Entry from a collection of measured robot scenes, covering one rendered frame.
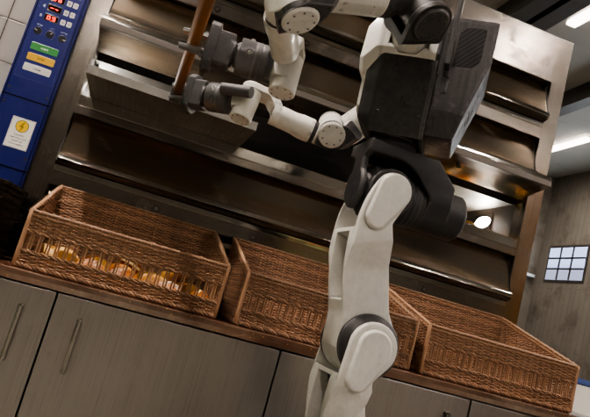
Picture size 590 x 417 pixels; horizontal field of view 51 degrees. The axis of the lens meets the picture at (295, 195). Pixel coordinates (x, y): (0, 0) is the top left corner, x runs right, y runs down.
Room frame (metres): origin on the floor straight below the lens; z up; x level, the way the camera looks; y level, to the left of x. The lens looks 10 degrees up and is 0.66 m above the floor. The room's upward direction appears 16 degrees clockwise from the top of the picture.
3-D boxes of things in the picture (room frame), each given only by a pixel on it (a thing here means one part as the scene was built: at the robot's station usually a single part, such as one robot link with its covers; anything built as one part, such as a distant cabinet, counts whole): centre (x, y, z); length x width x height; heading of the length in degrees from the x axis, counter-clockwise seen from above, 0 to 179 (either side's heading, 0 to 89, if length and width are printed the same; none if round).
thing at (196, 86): (1.78, 0.33, 1.20); 0.12 x 0.10 x 0.13; 69
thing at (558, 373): (2.17, -0.71, 0.72); 0.56 x 0.49 x 0.28; 103
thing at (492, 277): (2.30, -0.06, 1.02); 1.79 x 0.11 x 0.19; 103
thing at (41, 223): (1.91, 0.44, 0.72); 0.56 x 0.49 x 0.28; 104
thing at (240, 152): (2.32, -0.05, 1.16); 1.80 x 0.06 x 0.04; 103
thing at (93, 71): (2.05, 0.49, 1.19); 0.55 x 0.36 x 0.03; 103
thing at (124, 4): (2.30, -0.06, 1.54); 1.79 x 0.11 x 0.19; 103
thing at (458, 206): (1.45, -0.26, 1.01); 0.28 x 0.13 x 0.18; 104
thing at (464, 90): (1.43, -0.23, 1.27); 0.34 x 0.30 x 0.36; 165
